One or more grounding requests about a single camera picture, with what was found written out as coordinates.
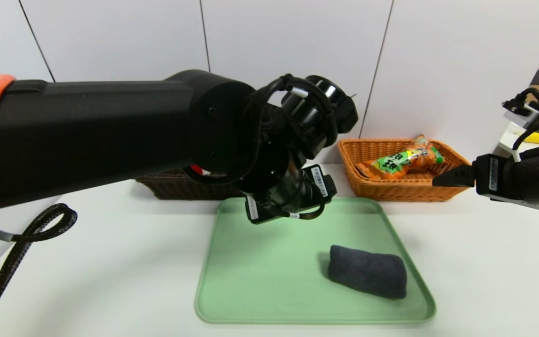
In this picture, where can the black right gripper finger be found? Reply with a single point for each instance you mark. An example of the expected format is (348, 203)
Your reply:
(459, 179)

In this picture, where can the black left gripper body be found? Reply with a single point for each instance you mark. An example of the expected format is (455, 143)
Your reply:
(261, 211)

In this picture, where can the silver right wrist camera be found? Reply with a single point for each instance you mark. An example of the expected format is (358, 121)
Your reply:
(522, 114)

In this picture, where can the dark grey towel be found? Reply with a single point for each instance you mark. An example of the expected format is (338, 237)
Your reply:
(367, 274)

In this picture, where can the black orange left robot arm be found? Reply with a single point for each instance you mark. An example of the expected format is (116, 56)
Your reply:
(110, 131)

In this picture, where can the white background table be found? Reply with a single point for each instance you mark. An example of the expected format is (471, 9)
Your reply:
(508, 142)

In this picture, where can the light green plastic tray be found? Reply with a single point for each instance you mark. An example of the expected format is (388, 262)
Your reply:
(274, 281)

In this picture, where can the orange snack bag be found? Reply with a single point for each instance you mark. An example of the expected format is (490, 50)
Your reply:
(400, 161)

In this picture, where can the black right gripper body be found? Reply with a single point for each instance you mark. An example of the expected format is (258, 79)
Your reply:
(488, 175)

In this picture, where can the orange wicker basket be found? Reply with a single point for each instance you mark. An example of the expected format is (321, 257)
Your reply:
(400, 189)

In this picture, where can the yellow banana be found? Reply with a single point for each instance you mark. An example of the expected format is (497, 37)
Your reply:
(537, 137)

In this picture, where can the dark brown wicker basket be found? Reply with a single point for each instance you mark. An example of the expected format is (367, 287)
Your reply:
(180, 189)

